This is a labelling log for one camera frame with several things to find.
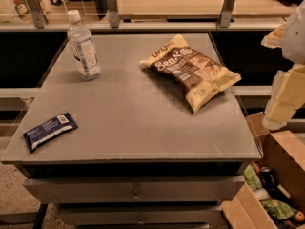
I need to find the cardboard box of items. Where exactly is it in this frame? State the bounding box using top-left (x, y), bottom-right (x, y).
top-left (222, 112), bottom-right (305, 229)

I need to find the upper drawer with lock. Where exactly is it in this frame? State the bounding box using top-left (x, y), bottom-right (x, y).
top-left (24, 176), bottom-right (244, 204)

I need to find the left metal bracket post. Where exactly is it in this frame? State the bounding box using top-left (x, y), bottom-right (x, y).
top-left (27, 0), bottom-right (47, 29)

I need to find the right metal bracket post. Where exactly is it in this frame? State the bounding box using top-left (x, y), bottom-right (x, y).
top-left (218, 0), bottom-right (235, 28)

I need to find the metal bracket post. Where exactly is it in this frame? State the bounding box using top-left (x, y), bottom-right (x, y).
top-left (218, 0), bottom-right (235, 28)
top-left (27, 0), bottom-right (47, 29)
top-left (106, 0), bottom-right (120, 28)

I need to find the drawer with lock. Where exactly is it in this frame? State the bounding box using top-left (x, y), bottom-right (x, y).
top-left (24, 176), bottom-right (244, 204)
top-left (59, 205), bottom-right (221, 225)

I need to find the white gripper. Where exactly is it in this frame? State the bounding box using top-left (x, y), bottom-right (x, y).
top-left (261, 0), bottom-right (305, 130)

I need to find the middle metal bracket post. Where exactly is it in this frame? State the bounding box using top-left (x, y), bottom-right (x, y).
top-left (106, 0), bottom-right (120, 28)

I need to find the grey drawer cabinet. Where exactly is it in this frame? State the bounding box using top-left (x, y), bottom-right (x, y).
top-left (2, 34), bottom-right (260, 229)

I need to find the clear plastic water bottle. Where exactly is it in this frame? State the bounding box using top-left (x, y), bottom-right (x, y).
top-left (67, 10), bottom-right (100, 80)

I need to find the green snack bag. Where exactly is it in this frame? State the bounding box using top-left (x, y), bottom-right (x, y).
top-left (261, 199), bottom-right (297, 219)

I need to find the black soda can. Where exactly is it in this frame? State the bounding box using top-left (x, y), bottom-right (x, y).
top-left (260, 167), bottom-right (276, 189)

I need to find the sea salt chips bag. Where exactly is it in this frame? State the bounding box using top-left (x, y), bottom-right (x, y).
top-left (141, 34), bottom-right (241, 113)

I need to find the blue rxbar wrapper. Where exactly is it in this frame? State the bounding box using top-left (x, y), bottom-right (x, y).
top-left (23, 113), bottom-right (78, 153)

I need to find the lower drawer with lock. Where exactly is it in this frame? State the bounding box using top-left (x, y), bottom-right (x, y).
top-left (59, 205), bottom-right (221, 225)

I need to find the white printed bag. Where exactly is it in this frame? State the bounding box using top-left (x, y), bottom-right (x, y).
top-left (0, 0), bottom-right (50, 23)

